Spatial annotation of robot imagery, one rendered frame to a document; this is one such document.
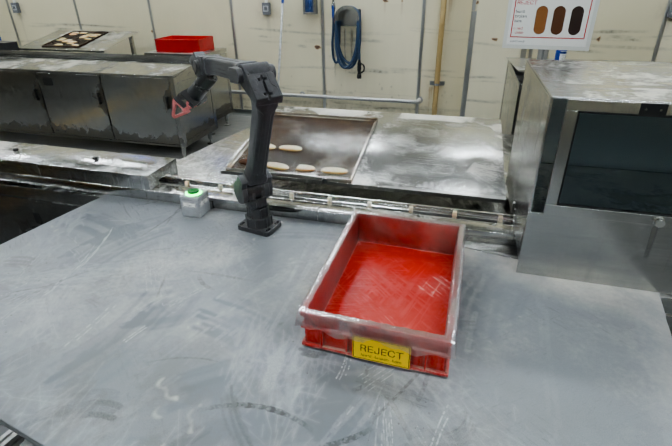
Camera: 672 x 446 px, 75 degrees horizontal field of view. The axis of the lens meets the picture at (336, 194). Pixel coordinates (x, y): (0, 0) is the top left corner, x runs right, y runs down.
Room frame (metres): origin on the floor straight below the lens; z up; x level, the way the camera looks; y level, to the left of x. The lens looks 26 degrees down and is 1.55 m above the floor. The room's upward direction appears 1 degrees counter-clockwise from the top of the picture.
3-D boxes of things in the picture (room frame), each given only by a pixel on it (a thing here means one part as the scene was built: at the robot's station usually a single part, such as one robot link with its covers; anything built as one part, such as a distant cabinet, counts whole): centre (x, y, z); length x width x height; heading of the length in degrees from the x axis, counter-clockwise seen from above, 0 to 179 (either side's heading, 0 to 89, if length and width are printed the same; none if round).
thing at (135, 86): (4.86, 2.67, 0.51); 3.00 x 1.26 x 1.03; 74
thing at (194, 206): (1.36, 0.49, 0.84); 0.08 x 0.08 x 0.11; 74
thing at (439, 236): (0.90, -0.14, 0.88); 0.49 x 0.34 x 0.10; 163
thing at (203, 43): (4.98, 1.60, 0.93); 0.51 x 0.36 x 0.13; 78
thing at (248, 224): (1.25, 0.25, 0.86); 0.12 x 0.09 x 0.08; 64
